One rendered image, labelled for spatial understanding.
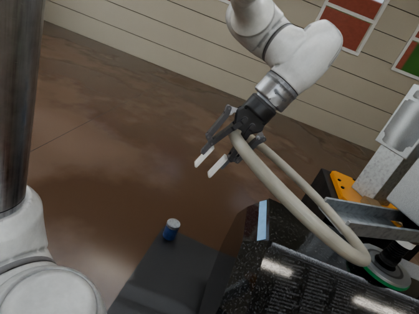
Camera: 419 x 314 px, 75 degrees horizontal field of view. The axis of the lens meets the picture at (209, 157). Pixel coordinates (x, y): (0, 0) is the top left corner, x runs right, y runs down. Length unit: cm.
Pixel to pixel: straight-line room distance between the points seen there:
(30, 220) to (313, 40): 62
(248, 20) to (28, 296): 61
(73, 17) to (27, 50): 805
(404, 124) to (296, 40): 146
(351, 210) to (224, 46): 632
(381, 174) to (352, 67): 554
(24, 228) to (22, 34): 27
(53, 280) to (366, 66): 746
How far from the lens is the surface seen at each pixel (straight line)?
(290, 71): 64
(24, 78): 38
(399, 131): 204
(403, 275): 144
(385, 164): 213
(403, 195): 125
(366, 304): 136
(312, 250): 127
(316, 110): 749
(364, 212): 115
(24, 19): 36
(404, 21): 778
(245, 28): 67
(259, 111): 64
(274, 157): 97
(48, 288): 42
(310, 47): 65
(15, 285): 43
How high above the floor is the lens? 147
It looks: 25 degrees down
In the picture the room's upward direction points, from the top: 22 degrees clockwise
